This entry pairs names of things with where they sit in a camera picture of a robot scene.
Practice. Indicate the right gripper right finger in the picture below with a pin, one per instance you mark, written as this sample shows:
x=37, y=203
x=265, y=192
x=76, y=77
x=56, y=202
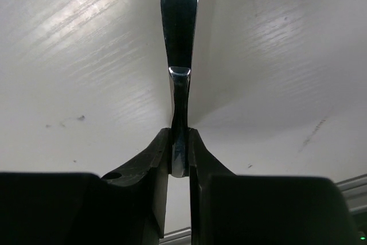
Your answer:
x=231, y=209

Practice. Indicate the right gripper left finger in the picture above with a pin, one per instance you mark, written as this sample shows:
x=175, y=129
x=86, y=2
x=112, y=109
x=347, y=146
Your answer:
x=125, y=206

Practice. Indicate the steel knife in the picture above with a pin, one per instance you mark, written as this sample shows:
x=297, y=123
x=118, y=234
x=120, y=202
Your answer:
x=179, y=22

